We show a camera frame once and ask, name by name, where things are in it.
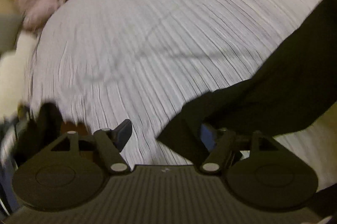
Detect grey cushion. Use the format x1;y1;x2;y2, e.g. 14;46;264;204
0;14;23;55

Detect white plush cushion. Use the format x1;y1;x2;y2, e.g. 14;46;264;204
0;31;38;120

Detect black pants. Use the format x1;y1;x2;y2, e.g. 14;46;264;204
157;0;336;166

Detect white striped duvet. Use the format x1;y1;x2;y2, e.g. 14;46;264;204
27;0;337;192

